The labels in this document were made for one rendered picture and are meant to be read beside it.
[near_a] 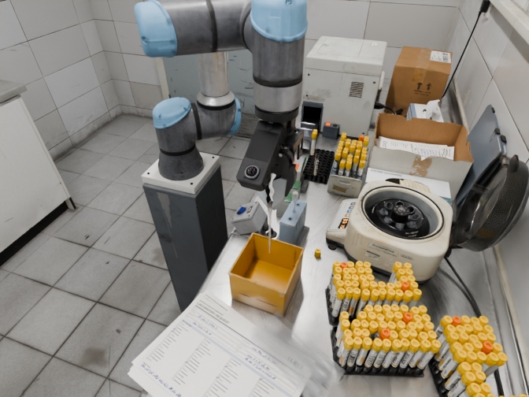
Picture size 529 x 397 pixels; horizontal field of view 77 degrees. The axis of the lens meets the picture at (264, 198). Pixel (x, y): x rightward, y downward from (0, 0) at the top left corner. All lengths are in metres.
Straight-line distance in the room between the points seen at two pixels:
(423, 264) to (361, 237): 0.15
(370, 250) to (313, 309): 0.20
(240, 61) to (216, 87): 1.83
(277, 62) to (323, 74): 0.84
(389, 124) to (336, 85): 0.24
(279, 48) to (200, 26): 0.13
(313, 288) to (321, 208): 0.29
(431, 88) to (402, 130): 0.43
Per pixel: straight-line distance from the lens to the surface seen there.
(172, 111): 1.03
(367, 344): 0.66
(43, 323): 2.10
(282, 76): 0.50
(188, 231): 1.23
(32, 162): 2.38
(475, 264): 1.03
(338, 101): 1.35
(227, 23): 0.56
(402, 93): 1.73
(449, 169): 1.14
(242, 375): 0.72
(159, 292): 1.96
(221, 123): 1.06
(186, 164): 1.10
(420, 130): 1.33
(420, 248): 0.84
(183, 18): 0.55
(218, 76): 1.01
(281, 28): 0.48
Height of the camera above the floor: 1.56
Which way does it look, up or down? 41 degrees down
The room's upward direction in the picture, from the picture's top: straight up
